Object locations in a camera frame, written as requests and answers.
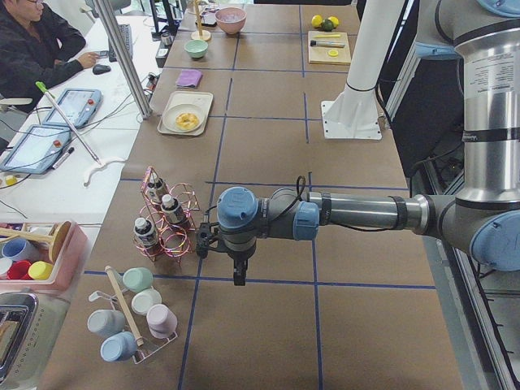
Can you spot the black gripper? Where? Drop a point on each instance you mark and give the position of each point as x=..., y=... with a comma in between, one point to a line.
x=240, y=257

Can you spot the tea bottle white cap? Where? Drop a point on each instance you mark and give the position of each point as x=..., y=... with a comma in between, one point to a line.
x=145, y=232

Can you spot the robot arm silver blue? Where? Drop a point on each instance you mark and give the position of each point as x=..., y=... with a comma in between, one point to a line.
x=482, y=219

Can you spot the cream serving tray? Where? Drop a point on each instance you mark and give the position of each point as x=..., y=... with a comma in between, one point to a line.
x=201, y=99

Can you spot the lilac cup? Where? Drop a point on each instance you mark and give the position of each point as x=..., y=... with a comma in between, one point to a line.
x=162, y=321

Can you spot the white cup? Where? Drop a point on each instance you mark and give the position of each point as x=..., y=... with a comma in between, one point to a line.
x=144, y=300

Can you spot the mint green cup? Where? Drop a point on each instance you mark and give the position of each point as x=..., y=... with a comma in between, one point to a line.
x=137, y=279

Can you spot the light blue cup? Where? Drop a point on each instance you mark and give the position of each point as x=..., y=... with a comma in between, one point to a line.
x=119, y=347

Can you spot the grey cup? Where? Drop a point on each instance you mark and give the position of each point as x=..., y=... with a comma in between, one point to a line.
x=106, y=323

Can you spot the glazed donut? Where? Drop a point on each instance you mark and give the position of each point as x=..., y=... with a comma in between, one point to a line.
x=186, y=121

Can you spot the cream round plate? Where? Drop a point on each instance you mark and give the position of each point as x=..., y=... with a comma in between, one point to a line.
x=168, y=118

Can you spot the pink storage box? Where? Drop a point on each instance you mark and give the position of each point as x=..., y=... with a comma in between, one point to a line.
x=64, y=267

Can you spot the wooden mug tree in box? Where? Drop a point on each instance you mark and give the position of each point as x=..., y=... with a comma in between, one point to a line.
x=54, y=241

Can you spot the purple folded cloth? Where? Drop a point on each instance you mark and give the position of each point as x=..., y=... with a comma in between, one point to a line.
x=188, y=78

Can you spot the black marker pen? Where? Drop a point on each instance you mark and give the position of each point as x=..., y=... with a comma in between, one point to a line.
x=62, y=158

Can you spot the mint green bowl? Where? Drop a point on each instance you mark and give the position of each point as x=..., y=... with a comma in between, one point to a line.
x=196, y=49

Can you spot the silver toaster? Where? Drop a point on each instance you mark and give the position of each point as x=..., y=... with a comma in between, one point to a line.
x=20, y=357

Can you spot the bamboo cutting board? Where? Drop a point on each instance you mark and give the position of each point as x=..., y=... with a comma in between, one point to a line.
x=319, y=55

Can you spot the teach pendant far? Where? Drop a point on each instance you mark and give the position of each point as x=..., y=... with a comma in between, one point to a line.
x=80, y=105

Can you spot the teach pendant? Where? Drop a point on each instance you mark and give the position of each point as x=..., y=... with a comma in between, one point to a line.
x=80, y=105
x=37, y=150

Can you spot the teach pendant near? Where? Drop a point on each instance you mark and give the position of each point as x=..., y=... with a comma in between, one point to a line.
x=37, y=150

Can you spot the steel muddler black tip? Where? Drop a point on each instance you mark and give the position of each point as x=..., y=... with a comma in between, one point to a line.
x=332, y=44

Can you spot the wooden mug tree stand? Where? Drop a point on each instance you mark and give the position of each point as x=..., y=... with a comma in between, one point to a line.
x=200, y=33

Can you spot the small steel cup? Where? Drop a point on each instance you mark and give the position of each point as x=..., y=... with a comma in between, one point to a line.
x=166, y=39

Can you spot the black computer mouse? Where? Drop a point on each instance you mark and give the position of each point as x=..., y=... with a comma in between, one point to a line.
x=100, y=69

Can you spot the yellow plastic knife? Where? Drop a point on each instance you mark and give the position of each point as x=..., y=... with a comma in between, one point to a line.
x=337, y=35

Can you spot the pink bowl with ice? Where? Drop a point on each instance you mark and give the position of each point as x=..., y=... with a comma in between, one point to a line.
x=231, y=19

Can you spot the green lime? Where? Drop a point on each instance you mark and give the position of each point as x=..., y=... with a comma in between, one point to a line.
x=327, y=25

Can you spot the silver reacher stick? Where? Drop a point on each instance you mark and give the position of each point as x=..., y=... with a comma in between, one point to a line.
x=42, y=87

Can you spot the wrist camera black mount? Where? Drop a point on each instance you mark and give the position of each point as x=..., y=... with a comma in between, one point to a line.
x=207, y=239

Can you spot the copper wire bottle rack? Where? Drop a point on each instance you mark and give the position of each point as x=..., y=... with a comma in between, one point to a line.
x=165, y=225

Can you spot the white wire cup rack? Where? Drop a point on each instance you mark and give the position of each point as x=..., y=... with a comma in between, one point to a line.
x=137, y=324

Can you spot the wooden rack handle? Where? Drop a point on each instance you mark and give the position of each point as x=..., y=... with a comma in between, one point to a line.
x=113, y=277

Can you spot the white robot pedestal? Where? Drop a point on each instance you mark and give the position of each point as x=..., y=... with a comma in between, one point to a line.
x=354, y=114

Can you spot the aluminium frame post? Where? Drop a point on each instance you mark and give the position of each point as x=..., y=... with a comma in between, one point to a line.
x=111, y=26

